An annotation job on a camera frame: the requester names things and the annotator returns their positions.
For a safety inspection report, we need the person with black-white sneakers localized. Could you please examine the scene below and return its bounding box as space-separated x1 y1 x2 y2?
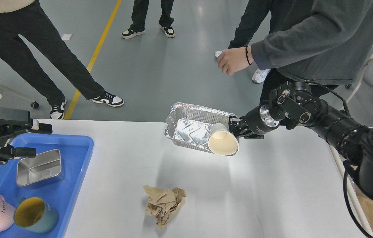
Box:
122 0 176 39

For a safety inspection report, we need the white paper cup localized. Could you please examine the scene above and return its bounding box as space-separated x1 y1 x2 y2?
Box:
208 123 239 156

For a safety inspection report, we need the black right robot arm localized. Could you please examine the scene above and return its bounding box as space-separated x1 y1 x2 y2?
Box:
228 81 373 238

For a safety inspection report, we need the bystander bare hand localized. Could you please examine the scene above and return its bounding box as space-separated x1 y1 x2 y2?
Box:
217 46 254 76

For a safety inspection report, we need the person in cream top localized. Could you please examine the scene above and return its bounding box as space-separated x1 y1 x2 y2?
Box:
0 0 124 120

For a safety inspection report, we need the white plastic bin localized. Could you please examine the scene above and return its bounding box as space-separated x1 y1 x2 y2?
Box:
329 146 373 238

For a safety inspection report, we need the blue-green mug yellow inside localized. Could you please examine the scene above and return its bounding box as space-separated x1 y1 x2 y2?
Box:
13 197 59 234

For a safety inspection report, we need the stainless steel rectangular tray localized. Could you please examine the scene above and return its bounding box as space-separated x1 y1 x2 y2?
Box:
16 149 65 189

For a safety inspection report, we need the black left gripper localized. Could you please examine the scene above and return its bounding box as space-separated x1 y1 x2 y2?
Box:
0 107 53 165

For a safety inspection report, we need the crushed clear plastic bottle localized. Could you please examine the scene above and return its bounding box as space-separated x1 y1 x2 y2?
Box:
165 102 237 153

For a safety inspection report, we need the person with grey sneakers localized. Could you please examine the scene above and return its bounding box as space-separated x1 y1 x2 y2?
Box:
217 0 373 104

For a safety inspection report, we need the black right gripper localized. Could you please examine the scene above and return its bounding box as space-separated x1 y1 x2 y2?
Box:
228 104 280 139

